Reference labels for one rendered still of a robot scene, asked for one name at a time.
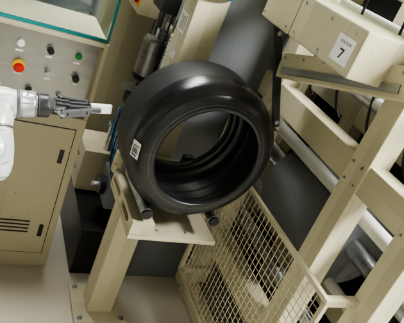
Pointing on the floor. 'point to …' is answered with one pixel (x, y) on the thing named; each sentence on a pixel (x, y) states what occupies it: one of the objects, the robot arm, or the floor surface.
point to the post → (188, 41)
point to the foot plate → (76, 300)
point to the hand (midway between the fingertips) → (101, 108)
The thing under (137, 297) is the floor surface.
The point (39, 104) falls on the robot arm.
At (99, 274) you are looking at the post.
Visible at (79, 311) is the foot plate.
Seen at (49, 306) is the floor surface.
